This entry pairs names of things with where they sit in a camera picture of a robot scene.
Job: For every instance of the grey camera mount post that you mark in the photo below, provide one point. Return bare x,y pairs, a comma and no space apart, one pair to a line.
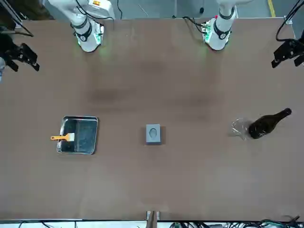
153,221

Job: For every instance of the white box with orange label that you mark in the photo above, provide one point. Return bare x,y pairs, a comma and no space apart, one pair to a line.
102,9

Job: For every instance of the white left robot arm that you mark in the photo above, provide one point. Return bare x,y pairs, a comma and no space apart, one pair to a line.
219,35

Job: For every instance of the dark brown glass bottle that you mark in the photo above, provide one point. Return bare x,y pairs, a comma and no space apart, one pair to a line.
263,127

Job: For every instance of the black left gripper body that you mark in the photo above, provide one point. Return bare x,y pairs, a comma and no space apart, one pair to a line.
297,47

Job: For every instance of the grey part base block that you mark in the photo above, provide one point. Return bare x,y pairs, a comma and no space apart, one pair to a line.
153,141

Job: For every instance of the square metal paint tray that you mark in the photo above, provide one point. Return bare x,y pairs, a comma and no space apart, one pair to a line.
85,137

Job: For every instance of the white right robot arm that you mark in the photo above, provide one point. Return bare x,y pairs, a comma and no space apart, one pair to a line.
86,35

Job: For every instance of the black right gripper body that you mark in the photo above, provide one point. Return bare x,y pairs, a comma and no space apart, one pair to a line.
9,50

